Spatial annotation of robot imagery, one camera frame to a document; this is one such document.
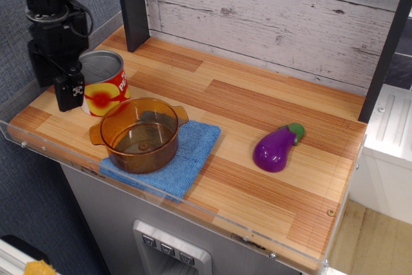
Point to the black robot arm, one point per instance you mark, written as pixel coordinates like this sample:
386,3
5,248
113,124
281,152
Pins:
49,7

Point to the amber glass pot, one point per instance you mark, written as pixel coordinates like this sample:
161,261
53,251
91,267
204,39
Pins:
140,135

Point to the white appliance at right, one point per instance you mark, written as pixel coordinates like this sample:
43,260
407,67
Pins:
382,178

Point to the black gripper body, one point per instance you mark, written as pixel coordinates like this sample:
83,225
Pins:
56,45

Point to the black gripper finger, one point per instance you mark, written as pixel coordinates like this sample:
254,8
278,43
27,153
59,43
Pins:
69,89

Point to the yellow black object corner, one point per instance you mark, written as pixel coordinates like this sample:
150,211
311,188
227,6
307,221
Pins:
19,257

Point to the dark vertical post right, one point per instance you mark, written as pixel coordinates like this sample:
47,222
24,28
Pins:
390,45

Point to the purple toy eggplant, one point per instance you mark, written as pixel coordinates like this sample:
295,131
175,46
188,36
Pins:
271,152

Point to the blue microfiber cloth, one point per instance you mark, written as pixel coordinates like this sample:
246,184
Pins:
196,141

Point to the dark vertical post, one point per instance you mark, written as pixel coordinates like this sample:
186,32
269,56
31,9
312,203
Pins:
390,45
135,23

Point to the grey cabinet with dispenser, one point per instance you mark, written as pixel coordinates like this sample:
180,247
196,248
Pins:
138,233

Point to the red yellow peach can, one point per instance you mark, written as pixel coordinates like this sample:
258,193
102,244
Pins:
105,81

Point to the dark vertical post left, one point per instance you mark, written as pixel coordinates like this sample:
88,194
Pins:
135,23

